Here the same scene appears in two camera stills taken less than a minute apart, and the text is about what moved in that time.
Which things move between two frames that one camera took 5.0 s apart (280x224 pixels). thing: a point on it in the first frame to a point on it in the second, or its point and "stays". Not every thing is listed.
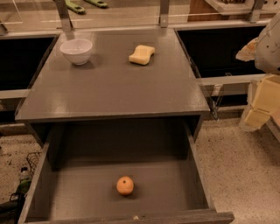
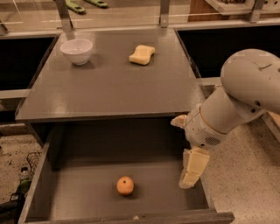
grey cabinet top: (111, 87) stays
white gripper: (269, 51) to (199, 129)
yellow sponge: (142, 55) stays
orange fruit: (125, 185) stays
